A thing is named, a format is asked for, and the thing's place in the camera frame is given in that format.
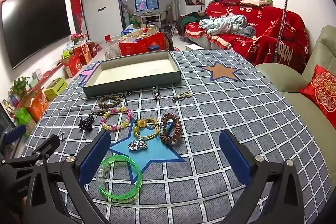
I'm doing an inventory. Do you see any silver heart pendant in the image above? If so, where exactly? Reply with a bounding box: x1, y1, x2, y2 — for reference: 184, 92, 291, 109
128, 140, 148, 153

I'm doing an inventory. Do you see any silver pole with camera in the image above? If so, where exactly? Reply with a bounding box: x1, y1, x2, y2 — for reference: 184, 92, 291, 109
273, 0, 300, 63

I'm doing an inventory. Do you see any yellow cord bead bracelet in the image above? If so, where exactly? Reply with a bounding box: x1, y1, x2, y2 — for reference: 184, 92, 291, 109
132, 118, 159, 141

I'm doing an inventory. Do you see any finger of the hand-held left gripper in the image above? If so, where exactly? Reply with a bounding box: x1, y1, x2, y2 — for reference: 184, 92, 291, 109
0, 124, 27, 159
5, 134, 60, 169

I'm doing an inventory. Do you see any red gold cushion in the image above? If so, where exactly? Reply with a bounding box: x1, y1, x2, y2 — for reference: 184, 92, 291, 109
299, 65, 336, 130

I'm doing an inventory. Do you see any green potted plant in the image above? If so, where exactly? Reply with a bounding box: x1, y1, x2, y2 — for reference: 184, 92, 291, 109
10, 76, 31, 97

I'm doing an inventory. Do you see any brown spiral hair tie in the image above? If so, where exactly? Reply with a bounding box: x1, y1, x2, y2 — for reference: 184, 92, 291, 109
159, 113, 182, 145

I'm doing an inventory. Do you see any grey shallow tray box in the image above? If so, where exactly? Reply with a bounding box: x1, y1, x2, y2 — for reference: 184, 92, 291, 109
83, 50, 181, 97

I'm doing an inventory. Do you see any orange gift box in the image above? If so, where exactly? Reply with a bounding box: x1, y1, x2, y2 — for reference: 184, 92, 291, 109
26, 92, 49, 122

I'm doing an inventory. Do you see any green plastic bangle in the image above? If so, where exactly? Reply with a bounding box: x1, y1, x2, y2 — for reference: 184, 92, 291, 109
98, 155, 143, 202

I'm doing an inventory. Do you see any brown braided bracelet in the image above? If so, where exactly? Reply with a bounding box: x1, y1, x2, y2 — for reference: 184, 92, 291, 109
98, 95, 121, 109

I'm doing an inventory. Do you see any black hair claw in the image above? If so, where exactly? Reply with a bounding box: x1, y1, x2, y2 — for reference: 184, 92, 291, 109
78, 115, 94, 132

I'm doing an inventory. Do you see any grey plaid star tablecloth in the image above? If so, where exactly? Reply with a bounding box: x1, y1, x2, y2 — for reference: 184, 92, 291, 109
21, 49, 333, 224

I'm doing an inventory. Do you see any clear plastic hair clip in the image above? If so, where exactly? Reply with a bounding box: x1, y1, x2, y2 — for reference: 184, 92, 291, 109
97, 166, 109, 188

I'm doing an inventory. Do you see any green carton box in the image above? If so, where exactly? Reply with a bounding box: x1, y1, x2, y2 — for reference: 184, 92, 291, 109
44, 76, 68, 101

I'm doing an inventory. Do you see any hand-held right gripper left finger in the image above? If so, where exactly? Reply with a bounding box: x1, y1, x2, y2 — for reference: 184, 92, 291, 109
26, 131, 111, 224

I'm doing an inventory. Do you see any light blue blanket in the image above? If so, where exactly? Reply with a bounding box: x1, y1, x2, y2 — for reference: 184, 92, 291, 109
199, 14, 257, 37

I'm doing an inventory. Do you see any floral patterned pillow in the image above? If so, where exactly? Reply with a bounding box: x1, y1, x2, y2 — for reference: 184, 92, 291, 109
240, 0, 273, 7

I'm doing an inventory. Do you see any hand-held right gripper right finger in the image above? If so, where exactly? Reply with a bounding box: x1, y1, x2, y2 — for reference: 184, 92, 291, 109
219, 130, 306, 224

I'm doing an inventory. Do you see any red shopping bag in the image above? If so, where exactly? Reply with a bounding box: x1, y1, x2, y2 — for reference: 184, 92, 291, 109
119, 32, 165, 57

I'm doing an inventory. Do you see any beige bow hair clip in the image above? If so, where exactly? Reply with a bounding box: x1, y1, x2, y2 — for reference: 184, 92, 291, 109
172, 91, 195, 102

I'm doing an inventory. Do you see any green gift bag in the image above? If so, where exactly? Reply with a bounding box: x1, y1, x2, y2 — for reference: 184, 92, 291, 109
14, 107, 32, 126

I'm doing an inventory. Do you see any pink yellow flower bracelet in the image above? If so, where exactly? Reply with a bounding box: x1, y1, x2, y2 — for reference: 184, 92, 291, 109
101, 107, 133, 131

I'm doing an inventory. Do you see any white small stool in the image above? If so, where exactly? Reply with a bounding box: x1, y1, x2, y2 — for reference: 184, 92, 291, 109
184, 43, 204, 51

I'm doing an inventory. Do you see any dark green cloth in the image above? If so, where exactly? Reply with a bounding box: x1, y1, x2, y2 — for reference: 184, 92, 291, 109
176, 12, 208, 36

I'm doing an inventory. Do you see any black flat television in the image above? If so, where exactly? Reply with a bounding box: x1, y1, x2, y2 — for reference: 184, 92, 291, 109
1, 0, 75, 70

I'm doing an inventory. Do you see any red gift box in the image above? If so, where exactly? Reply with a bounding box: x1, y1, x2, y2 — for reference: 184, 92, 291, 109
64, 56, 82, 78
73, 43, 91, 64

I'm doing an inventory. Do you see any sofa with red cover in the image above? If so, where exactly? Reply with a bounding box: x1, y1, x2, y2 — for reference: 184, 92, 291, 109
181, 0, 311, 74

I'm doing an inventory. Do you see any white side table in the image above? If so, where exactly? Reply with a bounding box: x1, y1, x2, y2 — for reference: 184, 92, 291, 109
139, 12, 161, 25

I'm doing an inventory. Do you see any beige armchair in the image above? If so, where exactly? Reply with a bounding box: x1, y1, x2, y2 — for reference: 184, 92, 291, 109
255, 25, 336, 167

